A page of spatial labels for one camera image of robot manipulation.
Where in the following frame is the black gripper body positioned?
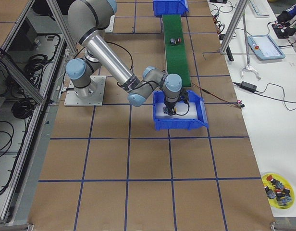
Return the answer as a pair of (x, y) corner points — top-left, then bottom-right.
(163, 89), (189, 111)

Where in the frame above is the yellow push button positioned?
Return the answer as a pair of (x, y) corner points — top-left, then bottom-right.
(163, 107), (176, 116)

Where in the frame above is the red push button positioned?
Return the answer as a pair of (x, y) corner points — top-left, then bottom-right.
(170, 38), (182, 46)

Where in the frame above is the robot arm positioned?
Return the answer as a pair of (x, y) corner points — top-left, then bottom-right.
(68, 0), (188, 116)

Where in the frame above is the yellow plate of buttons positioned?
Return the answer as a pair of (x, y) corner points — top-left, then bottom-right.
(261, 173), (295, 209)

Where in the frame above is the white foam pad right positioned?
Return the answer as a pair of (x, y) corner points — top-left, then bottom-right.
(154, 102), (201, 119)

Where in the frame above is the blue bin right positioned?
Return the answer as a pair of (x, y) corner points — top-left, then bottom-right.
(153, 90), (209, 130)

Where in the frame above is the blue bin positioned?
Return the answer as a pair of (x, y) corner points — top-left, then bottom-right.
(153, 0), (189, 16)
(153, 90), (209, 130)

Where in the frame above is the green conveyor belt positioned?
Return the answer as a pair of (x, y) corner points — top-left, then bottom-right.
(162, 14), (191, 87)

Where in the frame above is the black power adapter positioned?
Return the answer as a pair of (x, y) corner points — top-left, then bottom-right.
(240, 81), (257, 92)

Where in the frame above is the blue bin left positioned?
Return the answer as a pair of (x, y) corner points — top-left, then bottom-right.
(153, 0), (189, 16)

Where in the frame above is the teach pendant tablet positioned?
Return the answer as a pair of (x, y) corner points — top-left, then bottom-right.
(247, 35), (285, 60)

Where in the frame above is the red black conveyor wire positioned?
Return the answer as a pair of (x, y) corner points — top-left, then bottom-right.
(191, 81), (245, 108)

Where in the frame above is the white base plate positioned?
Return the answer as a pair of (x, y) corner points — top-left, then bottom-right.
(64, 75), (106, 106)

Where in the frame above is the aluminium frame post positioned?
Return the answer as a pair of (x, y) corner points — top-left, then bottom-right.
(219, 0), (249, 54)

